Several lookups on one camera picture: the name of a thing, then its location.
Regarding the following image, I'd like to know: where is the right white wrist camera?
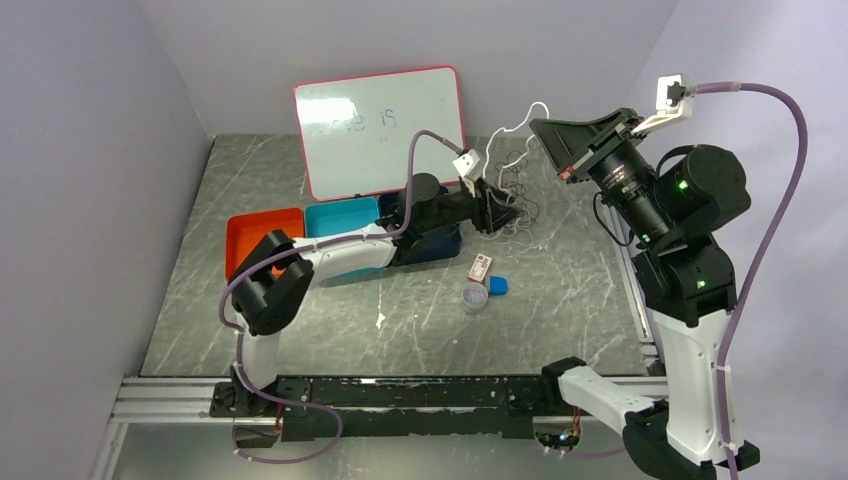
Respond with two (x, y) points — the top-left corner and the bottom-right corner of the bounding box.
(634, 74), (696, 133)

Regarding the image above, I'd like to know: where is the navy blue tray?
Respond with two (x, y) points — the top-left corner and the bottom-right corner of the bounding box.
(378, 192), (462, 266)

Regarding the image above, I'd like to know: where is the red white staples box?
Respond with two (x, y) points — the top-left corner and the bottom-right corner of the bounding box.
(467, 253), (492, 283)

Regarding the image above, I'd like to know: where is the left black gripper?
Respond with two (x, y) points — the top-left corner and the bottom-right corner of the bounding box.
(420, 179), (527, 237)

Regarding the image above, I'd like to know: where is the light blue tray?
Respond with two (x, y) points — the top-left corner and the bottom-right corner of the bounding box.
(304, 197), (393, 283)

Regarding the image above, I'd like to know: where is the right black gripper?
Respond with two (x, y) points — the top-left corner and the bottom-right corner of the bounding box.
(530, 106), (674, 245)

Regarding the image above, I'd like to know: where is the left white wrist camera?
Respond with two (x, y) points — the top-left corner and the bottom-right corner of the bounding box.
(452, 149), (484, 196)

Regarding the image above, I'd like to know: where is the blue grey eraser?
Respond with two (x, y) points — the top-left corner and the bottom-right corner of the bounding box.
(487, 276), (509, 296)

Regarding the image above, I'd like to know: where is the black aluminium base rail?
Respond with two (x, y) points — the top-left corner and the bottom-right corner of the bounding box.
(91, 375), (640, 479)

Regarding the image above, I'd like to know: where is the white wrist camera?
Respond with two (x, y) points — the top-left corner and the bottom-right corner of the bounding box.
(452, 149), (484, 196)
(634, 74), (696, 133)

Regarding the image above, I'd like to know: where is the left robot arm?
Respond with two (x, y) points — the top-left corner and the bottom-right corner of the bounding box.
(219, 173), (522, 416)

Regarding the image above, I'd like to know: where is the clear jar of clips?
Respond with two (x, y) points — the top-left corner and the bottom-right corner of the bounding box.
(462, 282), (489, 314)

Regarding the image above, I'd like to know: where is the pink framed whiteboard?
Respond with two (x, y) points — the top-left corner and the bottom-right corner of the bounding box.
(293, 65), (465, 201)

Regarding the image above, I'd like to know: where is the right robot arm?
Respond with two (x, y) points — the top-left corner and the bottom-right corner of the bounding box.
(530, 108), (759, 479)

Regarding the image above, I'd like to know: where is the orange tray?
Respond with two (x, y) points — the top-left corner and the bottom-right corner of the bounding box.
(224, 207), (305, 280)

